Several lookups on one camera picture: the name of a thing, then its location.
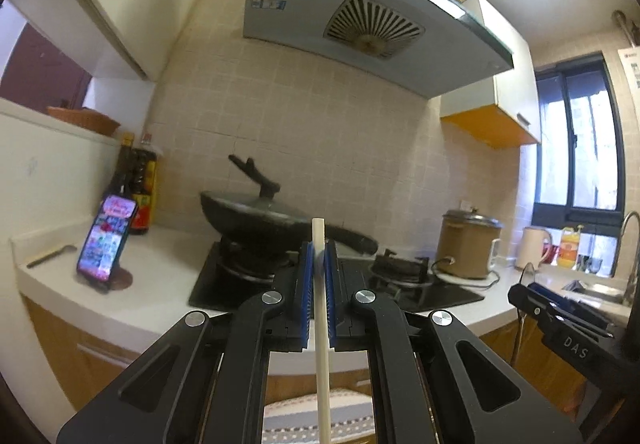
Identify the cream electric kettle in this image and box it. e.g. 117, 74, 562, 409
516, 226, 554, 271

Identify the yellow label oil bottle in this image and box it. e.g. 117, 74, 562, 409
130, 134, 160, 235

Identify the brown rice cooker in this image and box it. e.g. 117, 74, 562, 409
432, 209, 504, 281

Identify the black handled wok lid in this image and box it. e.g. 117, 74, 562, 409
228, 154, 301, 219

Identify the white orange upper cabinet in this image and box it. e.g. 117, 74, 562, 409
440, 0, 543, 149

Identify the dark framed window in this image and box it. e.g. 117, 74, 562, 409
532, 51, 628, 229

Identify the striped woven mat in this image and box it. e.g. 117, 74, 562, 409
262, 388, 376, 444

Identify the steel sink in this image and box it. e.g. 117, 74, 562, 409
562, 279, 627, 305

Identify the yellow detergent bottle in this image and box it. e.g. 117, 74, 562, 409
557, 225, 584, 267

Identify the dark slim stick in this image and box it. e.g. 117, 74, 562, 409
26, 245, 79, 269

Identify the dark soy sauce bottle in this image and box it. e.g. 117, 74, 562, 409
107, 134, 137, 205

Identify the black power cable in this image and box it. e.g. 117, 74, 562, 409
431, 258, 502, 289

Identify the black glass gas stove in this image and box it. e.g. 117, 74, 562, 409
189, 241, 486, 313

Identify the brown phone stand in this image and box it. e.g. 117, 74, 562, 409
80, 269, 134, 293

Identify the white water heater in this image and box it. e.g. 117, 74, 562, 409
612, 11, 640, 92

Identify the metal faucet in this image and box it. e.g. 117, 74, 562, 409
612, 211, 640, 295

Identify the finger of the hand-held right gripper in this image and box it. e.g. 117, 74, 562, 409
507, 285, 615, 341
530, 283, 613, 331

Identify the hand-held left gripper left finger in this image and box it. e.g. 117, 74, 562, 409
56, 241, 315, 444

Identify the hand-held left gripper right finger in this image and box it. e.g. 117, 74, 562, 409
324, 240, 583, 444

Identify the black wok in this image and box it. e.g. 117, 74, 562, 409
200, 190, 379, 259

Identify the cream chopstick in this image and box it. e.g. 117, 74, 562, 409
311, 219, 333, 444

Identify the smartphone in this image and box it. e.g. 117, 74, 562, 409
76, 194, 139, 283

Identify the wicker basket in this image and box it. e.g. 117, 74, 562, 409
47, 106, 122, 135

